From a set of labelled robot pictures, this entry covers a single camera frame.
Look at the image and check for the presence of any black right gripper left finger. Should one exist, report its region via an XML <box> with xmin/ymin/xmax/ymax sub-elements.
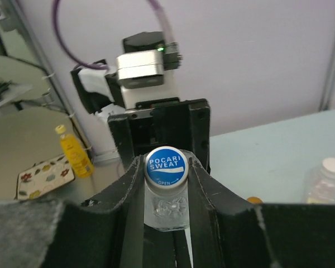
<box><xmin>0</xmin><ymin>156</ymin><xmax>144</xmax><ymax>267</ymax></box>

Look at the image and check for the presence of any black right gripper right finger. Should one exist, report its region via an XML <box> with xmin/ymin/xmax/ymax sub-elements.
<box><xmin>188</xmin><ymin>157</ymin><xmax>335</xmax><ymax>267</ymax></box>

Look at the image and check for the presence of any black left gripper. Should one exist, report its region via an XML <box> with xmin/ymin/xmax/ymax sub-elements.
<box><xmin>108</xmin><ymin>99</ymin><xmax>210</xmax><ymax>174</ymax></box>

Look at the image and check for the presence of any blue Pocari Sweat cap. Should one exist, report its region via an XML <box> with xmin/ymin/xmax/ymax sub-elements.
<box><xmin>144</xmin><ymin>146</ymin><xmax>189</xmax><ymax>196</ymax></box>

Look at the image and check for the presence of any clear blue-label Pocari bottle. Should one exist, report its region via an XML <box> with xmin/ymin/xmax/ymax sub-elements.
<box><xmin>141</xmin><ymin>149</ymin><xmax>198</xmax><ymax>232</ymax></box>

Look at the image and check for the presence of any square clear NFC juice bottle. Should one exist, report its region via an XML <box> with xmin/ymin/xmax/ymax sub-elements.
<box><xmin>303</xmin><ymin>157</ymin><xmax>335</xmax><ymax>204</ymax></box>

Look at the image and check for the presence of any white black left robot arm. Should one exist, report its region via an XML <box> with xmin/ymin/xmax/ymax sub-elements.
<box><xmin>71</xmin><ymin>31</ymin><xmax>210</xmax><ymax>169</ymax></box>

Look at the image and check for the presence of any small orange juice bottle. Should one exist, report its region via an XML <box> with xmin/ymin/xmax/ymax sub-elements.
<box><xmin>246</xmin><ymin>197</ymin><xmax>263</xmax><ymax>204</ymax></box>

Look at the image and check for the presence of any yellow oil bottle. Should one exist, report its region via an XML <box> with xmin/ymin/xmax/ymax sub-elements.
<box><xmin>55</xmin><ymin>125</ymin><xmax>94</xmax><ymax>178</ymax></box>

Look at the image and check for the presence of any floral pot holder mat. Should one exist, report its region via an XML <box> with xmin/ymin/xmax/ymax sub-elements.
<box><xmin>15</xmin><ymin>155</ymin><xmax>75</xmax><ymax>200</ymax></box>

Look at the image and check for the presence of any grey keyboard tray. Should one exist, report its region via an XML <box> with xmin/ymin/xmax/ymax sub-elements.
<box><xmin>0</xmin><ymin>78</ymin><xmax>33</xmax><ymax>108</ymax></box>

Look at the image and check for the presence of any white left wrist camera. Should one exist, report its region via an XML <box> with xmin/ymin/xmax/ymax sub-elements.
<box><xmin>116</xmin><ymin>50</ymin><xmax>181</xmax><ymax>109</ymax></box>

